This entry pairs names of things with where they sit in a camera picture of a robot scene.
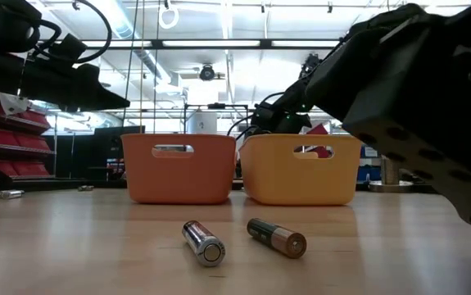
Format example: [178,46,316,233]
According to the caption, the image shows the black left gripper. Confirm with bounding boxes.
[0,51,131,113]

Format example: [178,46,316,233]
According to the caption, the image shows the black copper AA battery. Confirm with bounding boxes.
[246,217,308,260]

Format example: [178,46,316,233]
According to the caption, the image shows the white plastic piece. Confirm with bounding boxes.
[0,92,31,116]

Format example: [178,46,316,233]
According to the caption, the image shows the blue storage bins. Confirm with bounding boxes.
[356,143,383,182]

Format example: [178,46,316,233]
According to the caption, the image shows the white cylindrical tank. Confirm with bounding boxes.
[186,111,219,135]

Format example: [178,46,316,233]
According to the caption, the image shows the orange plastic bin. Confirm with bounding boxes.
[120,133,238,206]

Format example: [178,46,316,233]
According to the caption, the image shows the red angular object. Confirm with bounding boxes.
[296,122,334,159]

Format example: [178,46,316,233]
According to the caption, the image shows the yellow plastic bin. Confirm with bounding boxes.
[238,133,364,207]

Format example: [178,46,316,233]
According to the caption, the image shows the black overhead light bar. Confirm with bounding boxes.
[38,39,345,51]

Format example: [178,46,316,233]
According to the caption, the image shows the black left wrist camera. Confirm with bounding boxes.
[48,32,89,63]

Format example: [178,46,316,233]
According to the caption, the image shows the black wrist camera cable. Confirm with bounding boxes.
[32,0,114,65]

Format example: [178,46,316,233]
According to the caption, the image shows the white hanging cable loop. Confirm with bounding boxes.
[157,2,180,30]

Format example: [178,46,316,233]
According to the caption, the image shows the black overhead camera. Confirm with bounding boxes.
[198,64,216,82]

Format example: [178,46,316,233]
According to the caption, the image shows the black ceiling-mounted camera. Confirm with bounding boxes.
[298,52,322,81]

